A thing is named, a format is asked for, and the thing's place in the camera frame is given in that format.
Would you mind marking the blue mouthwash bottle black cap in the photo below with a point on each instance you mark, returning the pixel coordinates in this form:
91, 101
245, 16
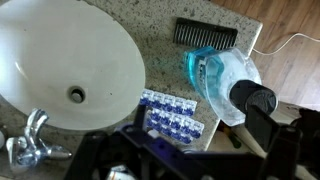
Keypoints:
220, 76

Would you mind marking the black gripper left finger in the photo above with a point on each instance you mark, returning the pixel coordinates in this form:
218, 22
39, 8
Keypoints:
140, 116

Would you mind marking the metal sink drain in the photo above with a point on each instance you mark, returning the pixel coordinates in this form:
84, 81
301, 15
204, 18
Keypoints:
77, 94

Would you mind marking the white oval sink basin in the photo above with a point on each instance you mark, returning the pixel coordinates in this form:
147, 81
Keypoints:
66, 50

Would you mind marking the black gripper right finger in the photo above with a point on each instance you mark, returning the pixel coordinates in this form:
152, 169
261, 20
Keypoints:
261, 128

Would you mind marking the black comb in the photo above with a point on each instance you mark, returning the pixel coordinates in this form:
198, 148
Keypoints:
205, 33

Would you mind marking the chrome faucet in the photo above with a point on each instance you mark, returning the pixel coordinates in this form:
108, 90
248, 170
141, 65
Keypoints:
31, 146

